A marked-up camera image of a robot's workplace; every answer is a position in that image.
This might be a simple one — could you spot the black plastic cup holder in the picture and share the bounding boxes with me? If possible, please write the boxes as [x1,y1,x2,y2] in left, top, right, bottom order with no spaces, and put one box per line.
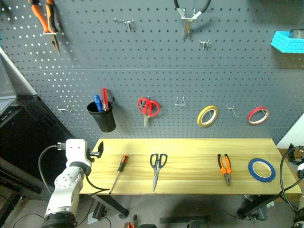
[86,95,117,133]

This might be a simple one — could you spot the black table leg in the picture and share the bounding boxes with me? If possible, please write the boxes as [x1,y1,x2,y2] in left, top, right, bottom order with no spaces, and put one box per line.
[91,194,130,219]
[237,194,281,220]

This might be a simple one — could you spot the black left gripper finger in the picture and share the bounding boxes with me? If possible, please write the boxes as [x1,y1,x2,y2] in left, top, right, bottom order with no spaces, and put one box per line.
[96,141,105,159]

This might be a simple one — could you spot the grey metal pegboard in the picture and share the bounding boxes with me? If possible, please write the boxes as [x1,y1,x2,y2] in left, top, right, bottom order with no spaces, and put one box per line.
[0,0,304,146]

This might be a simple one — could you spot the cyan plastic basket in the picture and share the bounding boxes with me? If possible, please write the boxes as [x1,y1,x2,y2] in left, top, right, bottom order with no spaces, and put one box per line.
[270,30,304,54]

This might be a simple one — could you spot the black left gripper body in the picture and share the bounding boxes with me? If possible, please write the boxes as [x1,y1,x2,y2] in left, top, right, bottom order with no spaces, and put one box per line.
[85,148,101,163]

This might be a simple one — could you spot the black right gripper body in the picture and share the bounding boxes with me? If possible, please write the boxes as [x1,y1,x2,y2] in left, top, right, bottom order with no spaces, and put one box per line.
[287,143,304,165]

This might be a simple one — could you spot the orange long-nose pliers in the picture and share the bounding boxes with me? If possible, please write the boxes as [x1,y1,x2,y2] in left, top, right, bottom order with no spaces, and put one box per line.
[28,0,62,57]

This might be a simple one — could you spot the black-handled silver pliers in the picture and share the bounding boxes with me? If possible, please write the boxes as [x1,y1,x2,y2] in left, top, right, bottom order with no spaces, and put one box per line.
[173,0,212,40]

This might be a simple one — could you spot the red-handled scissors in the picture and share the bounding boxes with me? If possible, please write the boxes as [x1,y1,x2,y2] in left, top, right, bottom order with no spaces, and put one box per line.
[137,96,161,129]

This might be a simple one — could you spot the blue tape roll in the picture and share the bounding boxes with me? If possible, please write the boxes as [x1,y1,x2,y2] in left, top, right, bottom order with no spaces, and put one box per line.
[247,158,276,183]

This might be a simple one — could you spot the black-handled scissors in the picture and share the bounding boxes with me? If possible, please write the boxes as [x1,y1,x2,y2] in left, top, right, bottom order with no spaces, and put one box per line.
[149,153,168,192]

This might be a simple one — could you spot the orange-handled combination pliers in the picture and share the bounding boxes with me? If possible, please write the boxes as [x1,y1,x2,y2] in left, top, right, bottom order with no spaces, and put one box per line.
[217,153,232,187]

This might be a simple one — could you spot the yellow tape roll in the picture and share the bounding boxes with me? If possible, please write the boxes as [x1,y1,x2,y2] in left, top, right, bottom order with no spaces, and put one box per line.
[196,105,219,128]

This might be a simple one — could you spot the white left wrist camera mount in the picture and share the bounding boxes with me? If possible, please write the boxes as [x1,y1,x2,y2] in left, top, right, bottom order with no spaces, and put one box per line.
[65,139,92,168]

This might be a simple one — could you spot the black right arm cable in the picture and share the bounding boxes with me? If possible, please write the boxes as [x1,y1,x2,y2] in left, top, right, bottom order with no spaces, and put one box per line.
[279,146,304,216]

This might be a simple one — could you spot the blue-handled screwdriver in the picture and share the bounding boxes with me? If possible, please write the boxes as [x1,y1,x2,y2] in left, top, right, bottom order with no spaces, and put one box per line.
[94,95,104,113]

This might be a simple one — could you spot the orange and black screwdriver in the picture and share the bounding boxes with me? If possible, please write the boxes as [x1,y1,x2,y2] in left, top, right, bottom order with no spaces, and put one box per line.
[108,154,130,195]

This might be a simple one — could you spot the red tape roll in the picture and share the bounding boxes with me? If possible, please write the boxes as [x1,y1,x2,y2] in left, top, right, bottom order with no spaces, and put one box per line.
[247,106,270,125]

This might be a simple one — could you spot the black cabinet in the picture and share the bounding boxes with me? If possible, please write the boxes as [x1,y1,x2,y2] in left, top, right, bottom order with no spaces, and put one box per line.
[0,94,75,193]

